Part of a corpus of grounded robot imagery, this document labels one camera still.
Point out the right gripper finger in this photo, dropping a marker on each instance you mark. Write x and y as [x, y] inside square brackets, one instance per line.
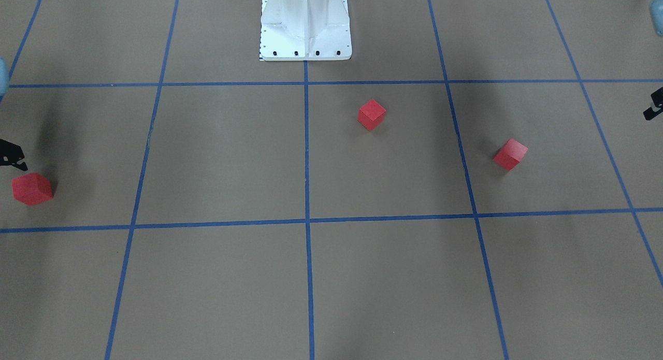
[12, 155]

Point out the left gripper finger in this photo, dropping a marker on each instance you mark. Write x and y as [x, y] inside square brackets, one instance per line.
[655, 108]

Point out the red cube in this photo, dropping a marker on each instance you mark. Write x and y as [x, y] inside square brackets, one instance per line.
[32, 189]
[371, 114]
[510, 154]

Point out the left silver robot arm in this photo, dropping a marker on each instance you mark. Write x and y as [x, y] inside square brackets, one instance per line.
[655, 10]

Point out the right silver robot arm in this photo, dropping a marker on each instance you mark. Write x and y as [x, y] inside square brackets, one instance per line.
[4, 79]

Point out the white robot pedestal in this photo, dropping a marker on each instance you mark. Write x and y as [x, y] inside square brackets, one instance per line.
[305, 30]

